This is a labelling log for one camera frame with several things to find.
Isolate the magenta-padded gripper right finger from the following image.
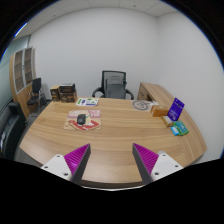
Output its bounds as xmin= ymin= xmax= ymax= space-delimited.
xmin=131 ymin=143 xmax=184 ymax=185

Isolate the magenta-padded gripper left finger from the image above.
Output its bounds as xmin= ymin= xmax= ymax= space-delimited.
xmin=41 ymin=143 xmax=92 ymax=185

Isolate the black computer mouse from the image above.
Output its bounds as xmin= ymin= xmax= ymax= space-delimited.
xmin=76 ymin=113 xmax=88 ymax=126

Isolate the cartoon dog print mouse pad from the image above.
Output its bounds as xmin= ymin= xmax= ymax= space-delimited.
xmin=63 ymin=109 xmax=103 ymax=131

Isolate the small blue packet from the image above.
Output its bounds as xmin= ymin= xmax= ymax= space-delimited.
xmin=170 ymin=125 xmax=180 ymax=136

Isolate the tan snack packet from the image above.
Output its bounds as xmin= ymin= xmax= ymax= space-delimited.
xmin=161 ymin=114 xmax=174 ymax=128

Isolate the green packet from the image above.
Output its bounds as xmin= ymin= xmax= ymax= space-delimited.
xmin=172 ymin=120 xmax=190 ymax=137

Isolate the orange-brown cardboard box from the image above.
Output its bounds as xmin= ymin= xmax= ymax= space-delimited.
xmin=150 ymin=105 xmax=170 ymax=118

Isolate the white sticker sheet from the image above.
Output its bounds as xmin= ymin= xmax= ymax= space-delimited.
xmin=75 ymin=97 xmax=100 ymax=107

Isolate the purple standing pouch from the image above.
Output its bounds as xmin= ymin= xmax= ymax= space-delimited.
xmin=167 ymin=97 xmax=186 ymax=122

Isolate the wooden side desk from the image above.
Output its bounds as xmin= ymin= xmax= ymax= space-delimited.
xmin=137 ymin=81 xmax=174 ymax=108

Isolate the small brown printed box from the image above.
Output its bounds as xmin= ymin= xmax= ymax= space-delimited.
xmin=49 ymin=85 xmax=62 ymax=101

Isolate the black printed box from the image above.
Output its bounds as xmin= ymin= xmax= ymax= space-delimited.
xmin=59 ymin=83 xmax=76 ymax=94

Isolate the black armchair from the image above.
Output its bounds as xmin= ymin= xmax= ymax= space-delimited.
xmin=0 ymin=101 xmax=28 ymax=160

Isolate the grey backpack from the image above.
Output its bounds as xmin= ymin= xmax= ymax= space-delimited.
xmin=105 ymin=76 xmax=128 ymax=100

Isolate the black mesh office chair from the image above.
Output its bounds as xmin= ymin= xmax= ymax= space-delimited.
xmin=91 ymin=70 xmax=135 ymax=100

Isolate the black visitor chair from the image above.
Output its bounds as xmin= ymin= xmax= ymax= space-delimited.
xmin=27 ymin=77 xmax=46 ymax=108

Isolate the wooden shelf unit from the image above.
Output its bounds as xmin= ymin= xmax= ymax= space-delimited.
xmin=9 ymin=46 xmax=38 ymax=119

